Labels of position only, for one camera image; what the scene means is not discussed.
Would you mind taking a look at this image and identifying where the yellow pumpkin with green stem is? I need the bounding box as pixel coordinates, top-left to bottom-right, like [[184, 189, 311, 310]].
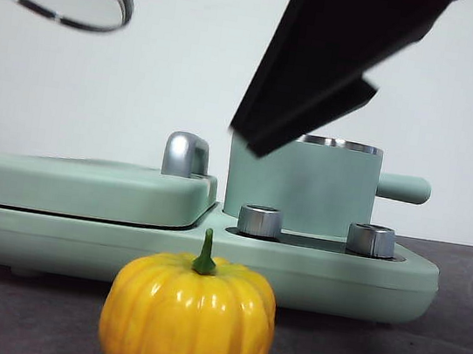
[[94, 214, 289, 354]]

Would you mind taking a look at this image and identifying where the mint green steamer pot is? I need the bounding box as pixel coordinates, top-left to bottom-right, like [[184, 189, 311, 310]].
[[219, 124, 437, 253]]

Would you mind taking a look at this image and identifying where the silver control knob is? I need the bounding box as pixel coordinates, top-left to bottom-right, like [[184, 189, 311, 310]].
[[236, 202, 286, 242], [344, 220, 400, 260]]

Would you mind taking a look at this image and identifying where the mint green breakfast machine base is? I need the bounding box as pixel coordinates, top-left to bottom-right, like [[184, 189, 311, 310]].
[[0, 172, 447, 336]]

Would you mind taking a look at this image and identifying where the silver griddle cover handle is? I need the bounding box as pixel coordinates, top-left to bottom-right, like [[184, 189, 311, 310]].
[[161, 129, 214, 181]]

